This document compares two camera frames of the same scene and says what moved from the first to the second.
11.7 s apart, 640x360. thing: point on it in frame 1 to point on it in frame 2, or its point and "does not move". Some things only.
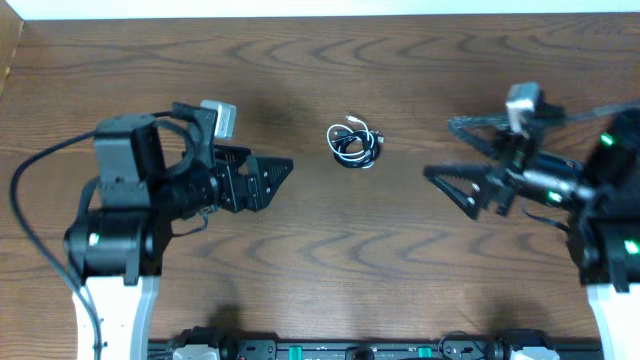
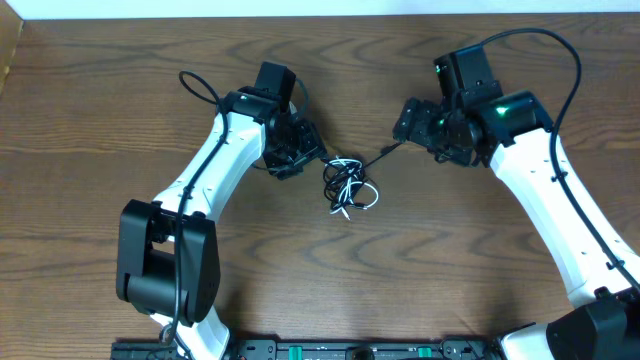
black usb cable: [372, 141] to [344, 178]
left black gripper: [236, 181] to [300, 151]
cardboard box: [10, 27] does not move
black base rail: [501, 348] does not move
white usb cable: [356, 131] to [350, 167]
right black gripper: [504, 172] to [414, 125]
